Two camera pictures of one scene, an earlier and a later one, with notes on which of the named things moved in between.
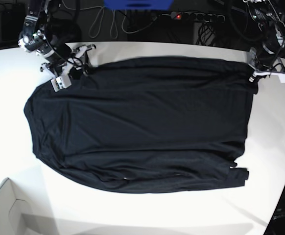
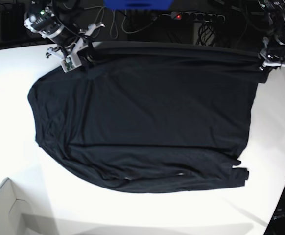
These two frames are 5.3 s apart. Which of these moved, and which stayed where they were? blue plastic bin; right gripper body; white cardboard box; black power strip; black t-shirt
Moved: black t-shirt; right gripper body
Stayed: white cardboard box; black power strip; blue plastic bin
